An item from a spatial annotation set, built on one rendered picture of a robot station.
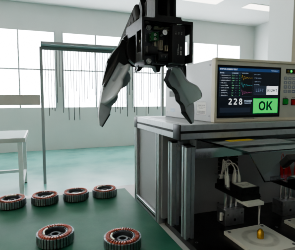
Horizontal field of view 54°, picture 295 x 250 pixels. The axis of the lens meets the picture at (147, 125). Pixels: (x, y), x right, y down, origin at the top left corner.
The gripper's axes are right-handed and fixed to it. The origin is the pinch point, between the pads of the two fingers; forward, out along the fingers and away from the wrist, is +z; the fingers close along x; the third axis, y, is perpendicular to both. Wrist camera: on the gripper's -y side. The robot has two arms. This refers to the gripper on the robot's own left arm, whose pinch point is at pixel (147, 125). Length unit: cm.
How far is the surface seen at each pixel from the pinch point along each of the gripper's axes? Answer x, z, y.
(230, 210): 44, 33, -36
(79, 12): 93, -208, -662
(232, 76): 44, -11, -36
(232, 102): 44, -3, -36
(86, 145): 103, 107, -663
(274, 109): 61, -1, -36
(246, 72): 49, -13, -36
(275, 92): 62, -6, -36
